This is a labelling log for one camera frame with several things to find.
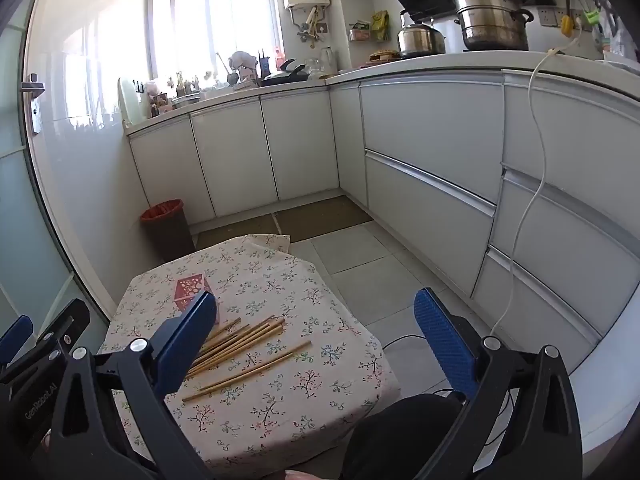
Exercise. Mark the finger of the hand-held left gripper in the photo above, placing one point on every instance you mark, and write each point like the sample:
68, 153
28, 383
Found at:
15, 340
65, 325

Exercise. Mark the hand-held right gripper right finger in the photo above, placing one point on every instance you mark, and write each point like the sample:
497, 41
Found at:
445, 345

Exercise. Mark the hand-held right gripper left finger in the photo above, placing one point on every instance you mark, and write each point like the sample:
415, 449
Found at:
182, 345

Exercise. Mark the pink perforated chopstick holder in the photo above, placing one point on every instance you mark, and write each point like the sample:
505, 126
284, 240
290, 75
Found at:
187, 287

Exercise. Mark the bunch of bamboo chopsticks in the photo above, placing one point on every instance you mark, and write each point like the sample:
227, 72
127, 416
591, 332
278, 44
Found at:
252, 336

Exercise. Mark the person's black trouser leg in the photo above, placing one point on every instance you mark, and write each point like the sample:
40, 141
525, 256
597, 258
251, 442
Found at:
400, 435

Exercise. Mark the floral tablecloth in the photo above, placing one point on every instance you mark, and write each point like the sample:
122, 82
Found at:
280, 385

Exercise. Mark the brown trash bin red liner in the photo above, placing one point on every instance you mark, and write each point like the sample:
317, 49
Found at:
167, 235

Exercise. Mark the frosted glass door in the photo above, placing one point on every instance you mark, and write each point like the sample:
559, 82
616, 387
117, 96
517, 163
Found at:
20, 210

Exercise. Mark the brown floor mat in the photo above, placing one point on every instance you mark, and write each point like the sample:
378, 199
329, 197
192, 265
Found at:
235, 232
325, 217

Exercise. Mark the white cabinet with drawers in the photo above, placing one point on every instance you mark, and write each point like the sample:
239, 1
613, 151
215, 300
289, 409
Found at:
430, 120

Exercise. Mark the white cutting board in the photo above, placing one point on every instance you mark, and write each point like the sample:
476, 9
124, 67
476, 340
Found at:
131, 105

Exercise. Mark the metal basin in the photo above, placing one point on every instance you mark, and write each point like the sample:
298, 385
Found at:
186, 100

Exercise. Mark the white kitchen countertop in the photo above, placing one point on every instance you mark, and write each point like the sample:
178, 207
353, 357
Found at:
450, 62

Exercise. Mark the black frying pan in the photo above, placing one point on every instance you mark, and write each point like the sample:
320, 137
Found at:
285, 77

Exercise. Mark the grey plastic bag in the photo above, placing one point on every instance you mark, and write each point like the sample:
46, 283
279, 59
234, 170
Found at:
244, 65

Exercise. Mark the round woven basket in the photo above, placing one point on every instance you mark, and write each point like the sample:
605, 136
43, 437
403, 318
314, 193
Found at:
384, 56

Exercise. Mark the steel kettle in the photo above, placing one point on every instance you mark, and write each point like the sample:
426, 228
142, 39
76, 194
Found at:
420, 40

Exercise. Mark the clear water pitcher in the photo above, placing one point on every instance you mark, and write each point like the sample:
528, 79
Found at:
327, 60

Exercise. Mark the yellow green packet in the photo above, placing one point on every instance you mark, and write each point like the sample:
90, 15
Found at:
380, 25

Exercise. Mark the kitchen window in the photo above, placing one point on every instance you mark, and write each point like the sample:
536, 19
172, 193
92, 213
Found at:
215, 20

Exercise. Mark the steel steamer pot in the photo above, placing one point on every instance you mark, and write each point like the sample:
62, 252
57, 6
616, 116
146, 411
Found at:
492, 20

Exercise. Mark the yellow hanging tool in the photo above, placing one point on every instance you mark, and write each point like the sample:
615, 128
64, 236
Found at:
566, 25

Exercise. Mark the water heater pipes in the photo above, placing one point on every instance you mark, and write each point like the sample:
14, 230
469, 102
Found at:
310, 25

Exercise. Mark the black wall hooks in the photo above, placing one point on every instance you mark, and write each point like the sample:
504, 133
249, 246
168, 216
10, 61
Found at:
138, 86

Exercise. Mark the wall rack with packets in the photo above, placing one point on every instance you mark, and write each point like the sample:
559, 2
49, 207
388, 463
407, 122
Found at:
360, 32

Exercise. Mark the white wall outlet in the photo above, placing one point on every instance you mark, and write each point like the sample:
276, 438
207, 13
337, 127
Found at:
540, 16

